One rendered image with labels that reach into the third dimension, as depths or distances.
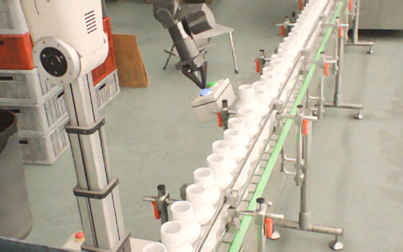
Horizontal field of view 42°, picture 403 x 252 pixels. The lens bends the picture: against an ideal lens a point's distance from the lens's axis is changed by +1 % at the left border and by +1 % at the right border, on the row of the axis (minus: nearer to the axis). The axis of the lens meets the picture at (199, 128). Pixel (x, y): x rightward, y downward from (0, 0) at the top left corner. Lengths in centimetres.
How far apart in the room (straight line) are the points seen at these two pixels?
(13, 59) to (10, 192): 96
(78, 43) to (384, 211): 193
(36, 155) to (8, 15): 93
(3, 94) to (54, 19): 196
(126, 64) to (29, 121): 137
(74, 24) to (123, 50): 296
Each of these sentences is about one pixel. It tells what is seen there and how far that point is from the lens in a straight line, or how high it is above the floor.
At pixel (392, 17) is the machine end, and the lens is 568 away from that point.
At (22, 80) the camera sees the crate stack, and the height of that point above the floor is 60.
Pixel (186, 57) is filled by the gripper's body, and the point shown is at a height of 122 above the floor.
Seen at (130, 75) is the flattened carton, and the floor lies 11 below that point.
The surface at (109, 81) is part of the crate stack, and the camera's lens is 447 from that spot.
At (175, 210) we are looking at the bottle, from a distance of 92.
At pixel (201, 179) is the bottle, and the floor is 116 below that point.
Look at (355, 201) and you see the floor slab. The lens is 302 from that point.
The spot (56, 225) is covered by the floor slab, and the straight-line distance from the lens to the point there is 302.
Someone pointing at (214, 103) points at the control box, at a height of 110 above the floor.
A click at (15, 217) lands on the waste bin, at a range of 286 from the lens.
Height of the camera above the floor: 167
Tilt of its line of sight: 26 degrees down
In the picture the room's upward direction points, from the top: 4 degrees counter-clockwise
